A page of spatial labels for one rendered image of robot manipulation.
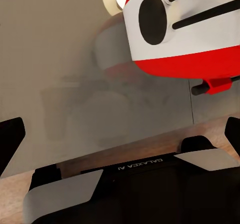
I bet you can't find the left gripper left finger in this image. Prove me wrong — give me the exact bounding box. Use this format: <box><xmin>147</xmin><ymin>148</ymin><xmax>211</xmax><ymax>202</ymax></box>
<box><xmin>0</xmin><ymin>117</ymin><xmax>26</xmax><ymax>176</ymax></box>

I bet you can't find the radio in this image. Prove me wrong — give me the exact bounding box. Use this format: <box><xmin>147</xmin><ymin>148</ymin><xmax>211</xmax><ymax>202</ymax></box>
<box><xmin>122</xmin><ymin>0</ymin><xmax>240</xmax><ymax>96</ymax></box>

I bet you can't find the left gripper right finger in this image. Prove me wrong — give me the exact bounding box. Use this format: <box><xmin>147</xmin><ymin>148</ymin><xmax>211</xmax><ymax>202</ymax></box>
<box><xmin>224</xmin><ymin>116</ymin><xmax>240</xmax><ymax>156</ymax></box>

